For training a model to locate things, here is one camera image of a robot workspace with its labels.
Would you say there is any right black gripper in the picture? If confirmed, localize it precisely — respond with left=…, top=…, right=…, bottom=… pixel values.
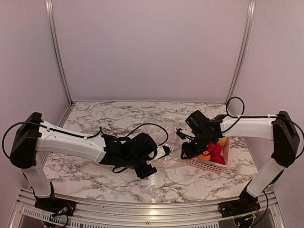
left=180, top=132, right=214, bottom=160

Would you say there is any clear zip top bag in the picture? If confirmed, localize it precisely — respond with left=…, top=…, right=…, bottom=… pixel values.
left=142, top=115, right=186, bottom=170

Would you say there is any pink plastic basket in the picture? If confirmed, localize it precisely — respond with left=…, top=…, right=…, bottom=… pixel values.
left=185, top=137, right=230, bottom=173

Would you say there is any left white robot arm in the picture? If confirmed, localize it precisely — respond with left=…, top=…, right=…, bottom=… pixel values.
left=9, top=112, right=170, bottom=211

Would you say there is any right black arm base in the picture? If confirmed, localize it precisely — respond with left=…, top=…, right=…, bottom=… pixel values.
left=218, top=199, right=261, bottom=218

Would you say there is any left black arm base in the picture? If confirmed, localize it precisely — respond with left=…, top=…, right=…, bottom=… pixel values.
left=35, top=197, right=76, bottom=216

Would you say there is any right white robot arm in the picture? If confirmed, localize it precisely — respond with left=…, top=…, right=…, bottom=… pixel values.
left=176, top=111, right=304, bottom=213

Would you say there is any orange toy fruit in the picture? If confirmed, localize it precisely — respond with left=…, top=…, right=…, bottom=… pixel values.
left=198, top=154, right=211, bottom=161

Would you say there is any bright red toy fruit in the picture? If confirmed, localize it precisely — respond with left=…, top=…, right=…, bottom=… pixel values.
left=207, top=143, right=222, bottom=157

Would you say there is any dark red toy fruit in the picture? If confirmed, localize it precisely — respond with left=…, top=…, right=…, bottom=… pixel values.
left=210, top=154, right=225, bottom=165

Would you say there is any yellow toy fruit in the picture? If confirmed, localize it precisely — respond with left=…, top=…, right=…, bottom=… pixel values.
left=218, top=137, right=228, bottom=147

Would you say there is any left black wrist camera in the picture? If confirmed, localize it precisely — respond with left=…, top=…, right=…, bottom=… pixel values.
left=135, top=164, right=157, bottom=179

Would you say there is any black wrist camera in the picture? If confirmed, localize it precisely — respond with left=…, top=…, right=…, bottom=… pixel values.
left=135, top=164, right=157, bottom=179
left=185, top=110, right=210, bottom=132

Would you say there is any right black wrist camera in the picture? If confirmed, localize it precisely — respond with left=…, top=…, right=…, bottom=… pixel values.
left=185, top=110, right=210, bottom=132

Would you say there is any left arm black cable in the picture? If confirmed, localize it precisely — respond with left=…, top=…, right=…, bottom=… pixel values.
left=1, top=121, right=169, bottom=174

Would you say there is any front aluminium frame rail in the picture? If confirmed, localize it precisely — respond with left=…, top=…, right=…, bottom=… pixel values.
left=9, top=187, right=285, bottom=228

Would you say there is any right aluminium frame post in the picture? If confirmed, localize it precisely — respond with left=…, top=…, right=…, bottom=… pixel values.
left=225, top=0, right=256, bottom=104

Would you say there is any aluminium frame post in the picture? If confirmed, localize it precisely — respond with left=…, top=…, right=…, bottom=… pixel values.
left=225, top=0, right=256, bottom=104
left=45, top=0, right=73, bottom=106

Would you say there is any left aluminium frame post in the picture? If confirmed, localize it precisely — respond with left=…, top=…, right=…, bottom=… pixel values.
left=45, top=0, right=73, bottom=106

